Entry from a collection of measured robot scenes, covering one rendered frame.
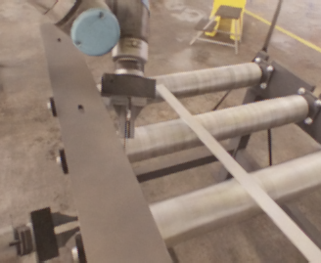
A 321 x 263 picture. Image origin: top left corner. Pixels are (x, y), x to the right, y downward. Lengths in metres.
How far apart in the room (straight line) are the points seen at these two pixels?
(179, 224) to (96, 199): 0.33
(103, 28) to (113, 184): 0.29
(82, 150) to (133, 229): 0.16
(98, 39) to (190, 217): 0.45
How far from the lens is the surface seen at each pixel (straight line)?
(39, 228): 0.80
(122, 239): 0.34
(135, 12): 0.70
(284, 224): 0.72
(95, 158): 0.42
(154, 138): 0.85
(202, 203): 0.69
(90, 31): 0.53
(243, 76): 1.32
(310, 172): 0.90
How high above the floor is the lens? 1.47
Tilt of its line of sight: 41 degrees down
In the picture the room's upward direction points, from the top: 5 degrees clockwise
